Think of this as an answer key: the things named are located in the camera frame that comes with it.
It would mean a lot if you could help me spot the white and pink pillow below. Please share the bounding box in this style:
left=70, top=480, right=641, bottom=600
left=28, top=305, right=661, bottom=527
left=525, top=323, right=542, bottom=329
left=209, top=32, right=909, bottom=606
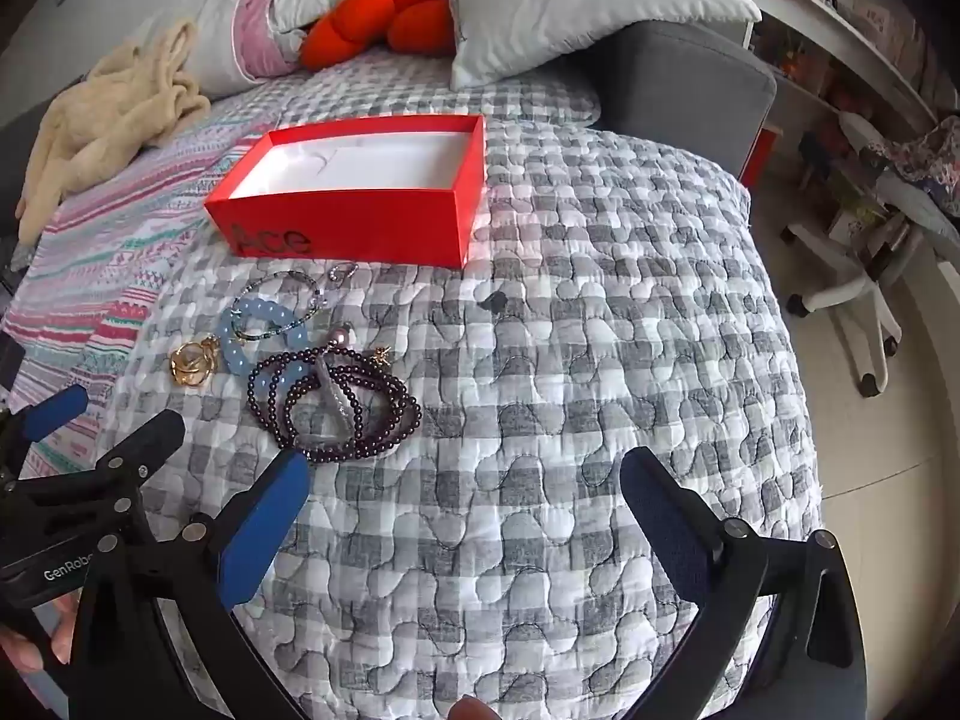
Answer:
left=180, top=0, right=481, bottom=98

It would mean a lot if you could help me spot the red flat object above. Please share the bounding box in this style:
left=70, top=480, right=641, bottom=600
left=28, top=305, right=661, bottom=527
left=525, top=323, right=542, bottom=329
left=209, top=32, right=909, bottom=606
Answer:
left=741, top=127, right=783, bottom=190

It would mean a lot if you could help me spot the red cardboard box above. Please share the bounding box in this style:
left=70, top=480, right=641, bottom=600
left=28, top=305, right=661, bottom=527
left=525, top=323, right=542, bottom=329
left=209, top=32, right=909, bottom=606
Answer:
left=204, top=114, right=487, bottom=269

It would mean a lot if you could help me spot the white office chair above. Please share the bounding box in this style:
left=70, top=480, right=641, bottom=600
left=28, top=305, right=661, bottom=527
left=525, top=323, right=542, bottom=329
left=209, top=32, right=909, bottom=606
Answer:
left=780, top=109, right=960, bottom=398

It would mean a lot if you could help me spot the orange plush cushion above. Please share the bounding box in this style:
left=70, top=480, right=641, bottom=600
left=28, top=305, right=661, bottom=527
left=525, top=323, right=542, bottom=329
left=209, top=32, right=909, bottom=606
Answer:
left=300, top=0, right=458, bottom=70

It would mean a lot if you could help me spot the thin green bead bracelet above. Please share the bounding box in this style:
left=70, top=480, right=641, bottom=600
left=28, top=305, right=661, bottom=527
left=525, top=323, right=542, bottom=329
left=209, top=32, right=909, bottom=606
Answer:
left=229, top=270, right=328, bottom=340

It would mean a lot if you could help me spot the floral cloth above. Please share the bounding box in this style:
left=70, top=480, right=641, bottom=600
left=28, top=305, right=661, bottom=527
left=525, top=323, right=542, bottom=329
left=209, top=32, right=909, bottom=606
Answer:
left=859, top=116, right=960, bottom=220

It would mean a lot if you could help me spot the grey checkered quilt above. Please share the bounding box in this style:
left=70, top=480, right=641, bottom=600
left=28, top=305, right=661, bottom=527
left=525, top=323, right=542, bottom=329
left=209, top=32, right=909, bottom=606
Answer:
left=86, top=64, right=826, bottom=720

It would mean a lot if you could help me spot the grey rhinestone hair clip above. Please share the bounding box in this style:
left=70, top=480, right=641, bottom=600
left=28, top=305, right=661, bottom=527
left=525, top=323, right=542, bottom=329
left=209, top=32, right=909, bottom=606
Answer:
left=295, top=352, right=355, bottom=452

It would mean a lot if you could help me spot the white shelf unit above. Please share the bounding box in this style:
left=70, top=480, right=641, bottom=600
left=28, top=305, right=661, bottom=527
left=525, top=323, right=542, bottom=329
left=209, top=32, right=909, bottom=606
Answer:
left=705, top=0, right=960, bottom=241

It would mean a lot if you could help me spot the white deer print pillow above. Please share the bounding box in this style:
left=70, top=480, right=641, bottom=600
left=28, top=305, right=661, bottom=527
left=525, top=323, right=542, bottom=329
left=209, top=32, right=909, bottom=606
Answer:
left=448, top=0, right=762, bottom=91

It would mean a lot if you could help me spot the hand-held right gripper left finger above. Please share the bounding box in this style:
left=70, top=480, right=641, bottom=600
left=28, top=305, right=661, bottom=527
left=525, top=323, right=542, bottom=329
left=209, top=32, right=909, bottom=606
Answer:
left=71, top=451, right=312, bottom=720

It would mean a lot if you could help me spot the person's left hand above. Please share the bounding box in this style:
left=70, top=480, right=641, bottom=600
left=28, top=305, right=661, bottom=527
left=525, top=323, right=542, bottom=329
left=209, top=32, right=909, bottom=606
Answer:
left=0, top=591, right=83, bottom=680

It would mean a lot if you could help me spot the blue bead bracelet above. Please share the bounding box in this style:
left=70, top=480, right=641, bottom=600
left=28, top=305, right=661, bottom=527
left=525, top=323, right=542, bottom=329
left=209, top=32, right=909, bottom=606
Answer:
left=214, top=294, right=312, bottom=412

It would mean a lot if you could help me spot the dark purple bead bracelet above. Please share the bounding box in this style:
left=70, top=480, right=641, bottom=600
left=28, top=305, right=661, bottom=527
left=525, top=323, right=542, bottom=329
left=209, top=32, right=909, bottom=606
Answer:
left=247, top=349, right=423, bottom=464

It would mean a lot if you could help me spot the gold ring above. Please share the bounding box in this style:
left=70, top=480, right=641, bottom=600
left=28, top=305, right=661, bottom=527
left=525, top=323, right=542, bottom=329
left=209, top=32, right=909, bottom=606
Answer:
left=171, top=340, right=220, bottom=389

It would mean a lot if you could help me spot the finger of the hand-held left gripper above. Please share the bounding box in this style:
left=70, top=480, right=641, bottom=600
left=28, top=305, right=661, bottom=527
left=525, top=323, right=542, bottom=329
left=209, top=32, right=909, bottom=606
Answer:
left=19, top=411, right=186, bottom=515
left=0, top=384, right=89, bottom=466

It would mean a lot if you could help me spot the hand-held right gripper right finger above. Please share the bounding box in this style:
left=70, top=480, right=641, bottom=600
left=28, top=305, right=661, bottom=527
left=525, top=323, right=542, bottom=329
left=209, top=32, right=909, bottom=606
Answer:
left=619, top=446, right=871, bottom=720

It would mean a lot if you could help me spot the beige plush garment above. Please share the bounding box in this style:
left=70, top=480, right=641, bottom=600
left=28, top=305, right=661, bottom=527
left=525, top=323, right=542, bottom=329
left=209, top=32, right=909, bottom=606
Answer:
left=16, top=19, right=212, bottom=245

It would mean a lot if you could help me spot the grey sofa armrest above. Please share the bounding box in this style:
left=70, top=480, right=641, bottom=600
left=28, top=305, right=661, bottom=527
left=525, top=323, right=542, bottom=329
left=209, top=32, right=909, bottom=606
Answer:
left=585, top=19, right=779, bottom=185

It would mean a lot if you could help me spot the pink striped blanket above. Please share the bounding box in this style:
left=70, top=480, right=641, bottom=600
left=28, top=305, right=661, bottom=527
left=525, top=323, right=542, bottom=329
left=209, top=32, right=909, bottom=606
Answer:
left=0, top=96, right=287, bottom=482

